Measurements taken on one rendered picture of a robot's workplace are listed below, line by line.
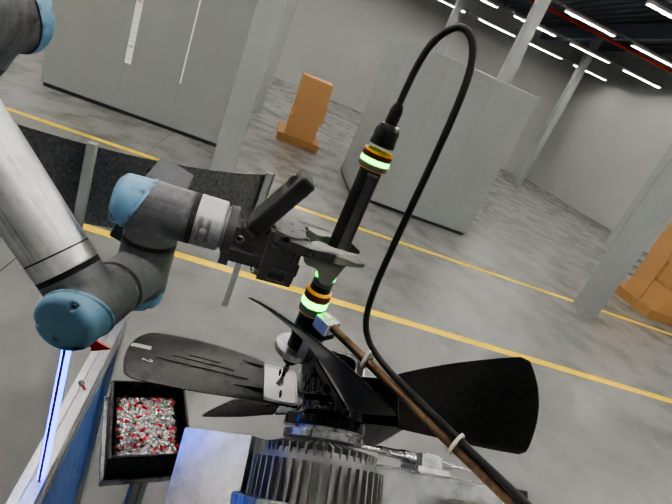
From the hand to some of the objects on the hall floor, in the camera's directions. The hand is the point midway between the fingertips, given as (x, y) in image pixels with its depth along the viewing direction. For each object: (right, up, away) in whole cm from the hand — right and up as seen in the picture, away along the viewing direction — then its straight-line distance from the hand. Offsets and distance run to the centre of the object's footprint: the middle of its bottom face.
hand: (355, 252), depth 72 cm
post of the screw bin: (-74, -115, +58) cm, 149 cm away
